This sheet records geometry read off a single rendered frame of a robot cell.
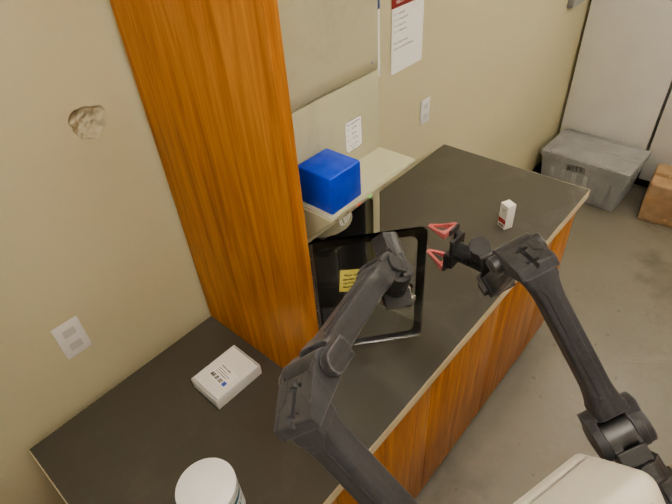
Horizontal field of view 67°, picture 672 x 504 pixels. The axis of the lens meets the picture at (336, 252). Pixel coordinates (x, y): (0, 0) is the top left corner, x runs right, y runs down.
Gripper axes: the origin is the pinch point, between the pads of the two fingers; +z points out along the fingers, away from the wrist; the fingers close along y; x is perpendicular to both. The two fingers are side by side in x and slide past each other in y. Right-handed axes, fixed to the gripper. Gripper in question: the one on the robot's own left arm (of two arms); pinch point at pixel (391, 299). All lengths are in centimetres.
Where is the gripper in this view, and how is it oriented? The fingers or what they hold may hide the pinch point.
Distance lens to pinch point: 132.2
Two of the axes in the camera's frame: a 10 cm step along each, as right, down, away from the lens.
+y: 1.7, 8.9, -4.2
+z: -0.1, 4.2, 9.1
